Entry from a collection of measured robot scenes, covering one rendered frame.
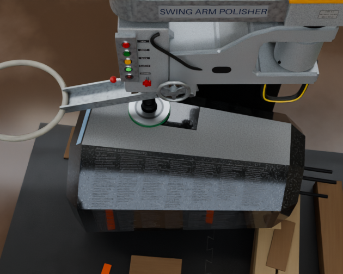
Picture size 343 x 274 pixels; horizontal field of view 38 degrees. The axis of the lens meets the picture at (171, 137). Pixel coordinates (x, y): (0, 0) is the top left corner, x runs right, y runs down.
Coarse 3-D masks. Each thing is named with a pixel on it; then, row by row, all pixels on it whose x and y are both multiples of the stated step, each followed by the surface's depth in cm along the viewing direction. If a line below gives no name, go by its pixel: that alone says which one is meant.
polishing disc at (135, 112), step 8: (128, 104) 254; (136, 104) 254; (160, 104) 254; (168, 104) 254; (136, 112) 251; (160, 112) 252; (168, 112) 252; (136, 120) 249; (144, 120) 249; (152, 120) 249; (160, 120) 249
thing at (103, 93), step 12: (84, 84) 246; (96, 84) 245; (108, 84) 245; (120, 84) 245; (72, 96) 250; (84, 96) 248; (96, 96) 246; (108, 96) 244; (120, 96) 236; (132, 96) 235; (144, 96) 235; (156, 96) 235; (192, 96) 229; (60, 108) 243; (72, 108) 243; (84, 108) 243
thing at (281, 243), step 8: (280, 224) 288; (288, 224) 288; (280, 232) 286; (288, 232) 286; (272, 240) 283; (280, 240) 283; (288, 240) 283; (272, 248) 281; (280, 248) 281; (288, 248) 281; (272, 256) 278; (280, 256) 279; (288, 256) 279; (272, 264) 276; (280, 264) 276
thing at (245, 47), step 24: (192, 24) 210; (216, 24) 208; (240, 24) 199; (264, 24) 193; (192, 48) 203; (216, 48) 202; (240, 48) 200; (264, 48) 222; (192, 72) 213; (216, 72) 213; (240, 72) 214; (264, 72) 216; (288, 72) 216; (312, 72) 216
